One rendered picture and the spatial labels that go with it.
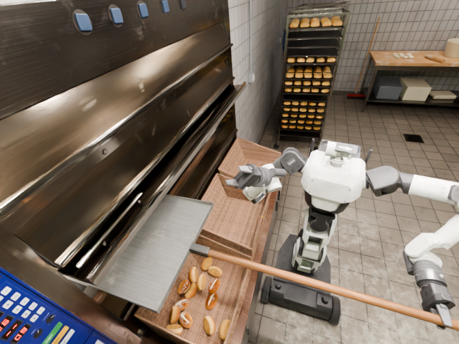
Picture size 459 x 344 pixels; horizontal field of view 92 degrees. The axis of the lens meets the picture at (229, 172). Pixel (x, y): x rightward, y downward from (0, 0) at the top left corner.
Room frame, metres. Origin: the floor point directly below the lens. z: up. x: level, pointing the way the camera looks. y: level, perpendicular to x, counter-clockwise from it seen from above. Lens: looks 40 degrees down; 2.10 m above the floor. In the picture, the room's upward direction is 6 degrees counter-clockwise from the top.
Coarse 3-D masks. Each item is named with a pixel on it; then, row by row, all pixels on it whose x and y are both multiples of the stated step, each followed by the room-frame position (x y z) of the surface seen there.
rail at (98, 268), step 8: (240, 88) 1.85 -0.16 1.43; (232, 96) 1.68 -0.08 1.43; (216, 120) 1.32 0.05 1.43; (208, 128) 1.21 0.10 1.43; (200, 136) 1.13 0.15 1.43; (192, 152) 0.99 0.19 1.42; (184, 160) 0.92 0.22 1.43; (176, 168) 0.85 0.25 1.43; (168, 176) 0.80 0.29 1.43; (160, 192) 0.70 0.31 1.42; (152, 200) 0.65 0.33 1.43; (144, 208) 0.61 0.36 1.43; (136, 216) 0.57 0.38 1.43; (136, 224) 0.54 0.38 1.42; (128, 232) 0.51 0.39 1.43; (120, 240) 0.47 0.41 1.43; (112, 248) 0.44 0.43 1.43; (104, 256) 0.41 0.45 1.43; (112, 256) 0.42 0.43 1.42; (104, 264) 0.39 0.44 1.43; (96, 272) 0.36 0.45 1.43; (88, 280) 0.34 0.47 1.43
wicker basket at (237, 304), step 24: (192, 264) 0.79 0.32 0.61; (216, 264) 0.79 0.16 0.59; (240, 288) 0.56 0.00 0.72; (144, 312) 0.45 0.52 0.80; (168, 312) 0.50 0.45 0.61; (192, 312) 0.50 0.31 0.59; (216, 312) 0.48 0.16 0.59; (168, 336) 0.36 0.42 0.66; (192, 336) 0.37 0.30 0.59; (216, 336) 0.36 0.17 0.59
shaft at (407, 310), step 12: (216, 252) 0.52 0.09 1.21; (240, 264) 0.46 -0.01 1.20; (252, 264) 0.45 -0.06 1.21; (288, 276) 0.38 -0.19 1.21; (300, 276) 0.38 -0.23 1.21; (324, 288) 0.33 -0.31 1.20; (336, 288) 0.33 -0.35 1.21; (360, 300) 0.28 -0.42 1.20; (372, 300) 0.27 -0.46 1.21; (384, 300) 0.27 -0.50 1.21; (396, 312) 0.24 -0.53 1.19; (408, 312) 0.23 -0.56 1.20; (420, 312) 0.23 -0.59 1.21; (456, 324) 0.18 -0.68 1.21
